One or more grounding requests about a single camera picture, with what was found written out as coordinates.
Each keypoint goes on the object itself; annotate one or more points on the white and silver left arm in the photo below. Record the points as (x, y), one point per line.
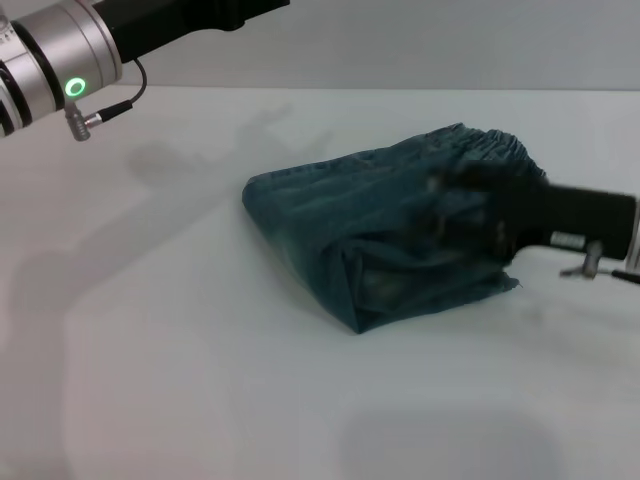
(50, 65)

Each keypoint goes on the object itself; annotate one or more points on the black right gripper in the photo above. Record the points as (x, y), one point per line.
(565, 217)

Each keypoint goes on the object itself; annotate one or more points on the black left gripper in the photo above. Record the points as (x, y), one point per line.
(180, 25)

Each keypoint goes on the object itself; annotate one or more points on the blue denim shorts with embroidery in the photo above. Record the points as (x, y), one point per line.
(350, 225)

